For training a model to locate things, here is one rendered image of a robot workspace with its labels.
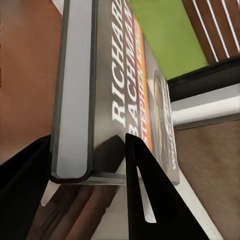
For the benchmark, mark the nightstand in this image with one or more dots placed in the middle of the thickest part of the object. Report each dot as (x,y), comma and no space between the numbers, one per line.
(30,32)

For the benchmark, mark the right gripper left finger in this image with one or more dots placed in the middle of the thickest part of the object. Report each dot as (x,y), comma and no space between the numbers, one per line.
(23,181)

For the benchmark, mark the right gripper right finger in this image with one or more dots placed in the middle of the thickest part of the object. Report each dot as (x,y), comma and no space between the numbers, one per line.
(174,219)

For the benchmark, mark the fixed window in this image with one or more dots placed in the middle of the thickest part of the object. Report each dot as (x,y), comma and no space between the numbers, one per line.
(196,43)

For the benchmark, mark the hardback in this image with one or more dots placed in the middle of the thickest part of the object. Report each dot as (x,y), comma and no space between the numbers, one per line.
(108,84)

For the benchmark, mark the bed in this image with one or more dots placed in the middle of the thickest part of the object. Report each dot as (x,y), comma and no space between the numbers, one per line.
(208,157)

